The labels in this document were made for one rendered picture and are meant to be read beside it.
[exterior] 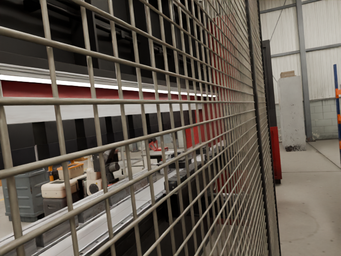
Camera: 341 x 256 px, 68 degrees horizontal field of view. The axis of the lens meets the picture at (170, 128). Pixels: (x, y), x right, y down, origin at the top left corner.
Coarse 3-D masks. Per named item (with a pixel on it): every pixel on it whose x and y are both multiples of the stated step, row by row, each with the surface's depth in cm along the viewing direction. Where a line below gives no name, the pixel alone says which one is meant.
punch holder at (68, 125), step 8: (64, 120) 102; (72, 120) 106; (32, 128) 96; (40, 128) 95; (48, 128) 95; (56, 128) 98; (64, 128) 102; (72, 128) 106; (40, 136) 95; (48, 136) 95; (56, 136) 98; (64, 136) 102; (72, 136) 105; (40, 144) 96; (48, 144) 94; (56, 144) 98; (72, 144) 105; (40, 152) 97; (48, 152) 95; (56, 152) 98; (72, 152) 105; (40, 160) 97
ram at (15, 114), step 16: (16, 96) 85; (32, 96) 90; (48, 96) 96; (64, 96) 103; (80, 96) 111; (96, 96) 121; (112, 96) 132; (128, 96) 146; (144, 96) 163; (160, 96) 184; (176, 96) 212; (192, 96) 250; (16, 112) 84; (32, 112) 90; (48, 112) 96; (64, 112) 103; (80, 112) 111; (112, 112) 131; (128, 112) 145
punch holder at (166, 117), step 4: (160, 112) 185; (164, 112) 189; (168, 112) 195; (164, 116) 188; (168, 116) 195; (164, 120) 188; (168, 120) 194; (164, 124) 187; (168, 124) 194; (164, 128) 187; (168, 128) 193
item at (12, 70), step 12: (0, 72) 60; (12, 72) 63; (24, 72) 66; (36, 72) 69; (48, 72) 73; (60, 72) 76; (96, 84) 92; (108, 84) 97; (132, 84) 113; (144, 84) 123
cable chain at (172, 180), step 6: (198, 162) 138; (204, 162) 141; (192, 168) 126; (198, 168) 130; (180, 174) 115; (186, 174) 114; (168, 180) 107; (174, 180) 106; (180, 180) 107; (174, 186) 104
